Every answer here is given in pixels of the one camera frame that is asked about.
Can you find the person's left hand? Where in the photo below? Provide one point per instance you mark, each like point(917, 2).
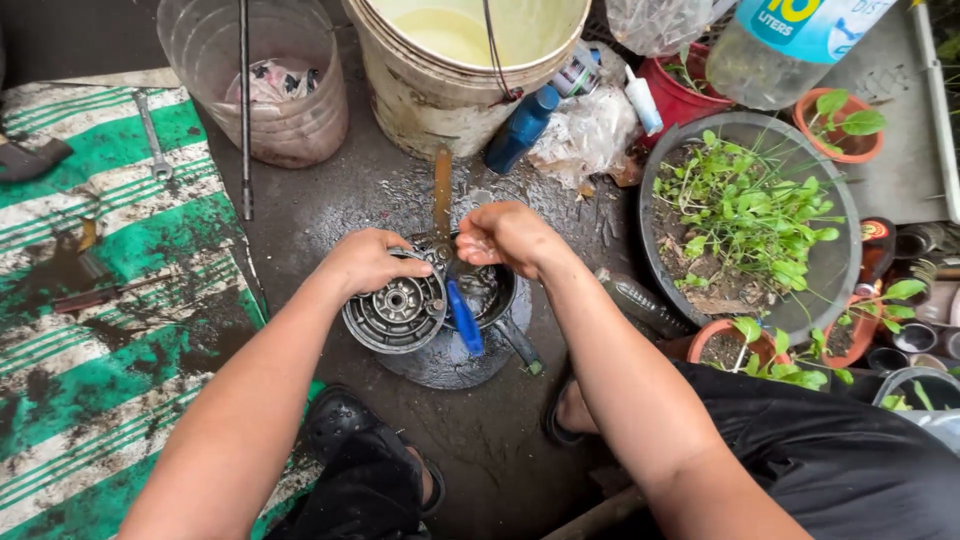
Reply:
point(364, 262)

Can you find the person's right hand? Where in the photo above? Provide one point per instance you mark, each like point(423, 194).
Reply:
point(517, 236)

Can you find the person's right fingers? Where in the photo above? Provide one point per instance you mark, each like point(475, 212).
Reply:
point(480, 246)

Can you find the round grey metal hub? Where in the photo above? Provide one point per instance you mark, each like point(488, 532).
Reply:
point(394, 315)

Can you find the rusty flat metal bar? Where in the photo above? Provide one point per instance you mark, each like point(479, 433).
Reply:
point(443, 191)

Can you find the blue plastic bottle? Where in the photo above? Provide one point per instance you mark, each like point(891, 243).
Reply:
point(519, 133)

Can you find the round dark metal plate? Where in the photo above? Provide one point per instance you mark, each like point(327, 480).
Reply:
point(442, 367)

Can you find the dirty white plastic bucket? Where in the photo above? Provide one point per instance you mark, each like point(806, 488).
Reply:
point(442, 105)

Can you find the crumpled clear plastic bag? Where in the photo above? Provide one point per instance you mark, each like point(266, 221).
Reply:
point(585, 135)

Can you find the dirty clear plastic bottle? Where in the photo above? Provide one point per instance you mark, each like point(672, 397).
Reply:
point(645, 304)

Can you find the black right sandal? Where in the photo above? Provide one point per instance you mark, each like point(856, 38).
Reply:
point(553, 424)

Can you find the small labelled can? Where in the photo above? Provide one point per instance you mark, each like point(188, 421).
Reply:
point(576, 73)

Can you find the white glue bottle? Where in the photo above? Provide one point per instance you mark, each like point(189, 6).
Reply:
point(643, 101)

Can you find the black left clog sandal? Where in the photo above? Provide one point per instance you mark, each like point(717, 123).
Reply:
point(345, 420)

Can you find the clear plastic container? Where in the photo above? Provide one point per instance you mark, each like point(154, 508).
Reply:
point(292, 127)

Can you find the red plant pot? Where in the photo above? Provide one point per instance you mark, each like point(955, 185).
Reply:
point(679, 101)

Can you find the terracotta pot with plant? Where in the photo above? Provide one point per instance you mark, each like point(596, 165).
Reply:
point(844, 341)
point(720, 349)

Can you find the printed rag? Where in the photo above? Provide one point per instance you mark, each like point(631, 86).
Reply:
point(274, 81)

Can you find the long metal rod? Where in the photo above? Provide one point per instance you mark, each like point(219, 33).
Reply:
point(245, 112)

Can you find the wooden stick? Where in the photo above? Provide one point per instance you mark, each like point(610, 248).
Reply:
point(600, 514)

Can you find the silver wrench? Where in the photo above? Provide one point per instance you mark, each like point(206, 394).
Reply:
point(152, 139)

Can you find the grey basin planter with greens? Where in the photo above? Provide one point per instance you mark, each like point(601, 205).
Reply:
point(832, 262)

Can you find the large clear water bottle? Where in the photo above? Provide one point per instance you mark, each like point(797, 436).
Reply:
point(780, 52)

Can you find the dirty screwdriver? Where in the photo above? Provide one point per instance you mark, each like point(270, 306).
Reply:
point(105, 294)

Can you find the green white striped mat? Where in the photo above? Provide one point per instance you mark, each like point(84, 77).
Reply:
point(112, 375)

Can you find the greasy short chisel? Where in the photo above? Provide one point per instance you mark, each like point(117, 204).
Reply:
point(88, 251)

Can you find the orange pot with seedling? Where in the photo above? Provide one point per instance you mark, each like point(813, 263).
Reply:
point(859, 146)

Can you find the dark bottle with red label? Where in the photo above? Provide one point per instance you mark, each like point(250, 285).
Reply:
point(876, 251)

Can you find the person's black shorts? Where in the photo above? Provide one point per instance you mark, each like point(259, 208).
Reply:
point(825, 450)

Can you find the grey metal sheet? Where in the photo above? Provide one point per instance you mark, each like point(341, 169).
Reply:
point(892, 172)

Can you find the cluster of small pots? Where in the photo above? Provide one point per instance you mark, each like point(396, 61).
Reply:
point(926, 315)

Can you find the dark hammer head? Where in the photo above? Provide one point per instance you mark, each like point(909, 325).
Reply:
point(30, 159)

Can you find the black pot with leaves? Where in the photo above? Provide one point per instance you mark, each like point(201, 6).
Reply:
point(934, 390)

